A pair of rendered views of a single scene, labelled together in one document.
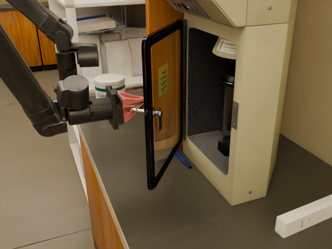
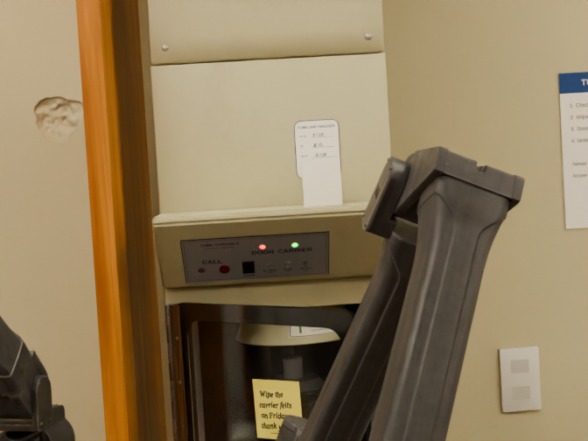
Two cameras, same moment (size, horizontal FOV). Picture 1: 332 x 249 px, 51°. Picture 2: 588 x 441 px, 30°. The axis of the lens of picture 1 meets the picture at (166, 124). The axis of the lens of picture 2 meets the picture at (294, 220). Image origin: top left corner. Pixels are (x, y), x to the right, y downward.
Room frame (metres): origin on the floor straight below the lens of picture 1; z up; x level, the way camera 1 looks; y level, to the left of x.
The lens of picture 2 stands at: (0.38, 1.29, 1.57)
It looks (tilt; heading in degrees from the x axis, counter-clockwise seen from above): 3 degrees down; 290
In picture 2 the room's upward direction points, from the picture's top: 3 degrees counter-clockwise
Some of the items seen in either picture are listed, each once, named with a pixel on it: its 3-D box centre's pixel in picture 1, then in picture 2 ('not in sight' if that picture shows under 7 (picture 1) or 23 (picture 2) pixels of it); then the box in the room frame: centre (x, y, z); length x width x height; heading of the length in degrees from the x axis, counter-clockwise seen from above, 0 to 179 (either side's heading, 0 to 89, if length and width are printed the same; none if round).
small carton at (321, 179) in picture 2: not in sight; (322, 182); (0.83, -0.08, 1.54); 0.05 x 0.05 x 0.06; 17
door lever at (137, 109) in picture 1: (146, 106); not in sight; (0.84, 0.05, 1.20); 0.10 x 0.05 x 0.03; 161
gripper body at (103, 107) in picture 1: (102, 108); not in sight; (0.82, 0.16, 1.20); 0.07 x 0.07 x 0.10; 21
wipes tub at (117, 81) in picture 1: (110, 93); not in sight; (1.45, 0.24, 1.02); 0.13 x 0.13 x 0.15
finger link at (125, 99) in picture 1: (129, 105); not in sight; (0.85, 0.09, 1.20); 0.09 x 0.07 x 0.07; 111
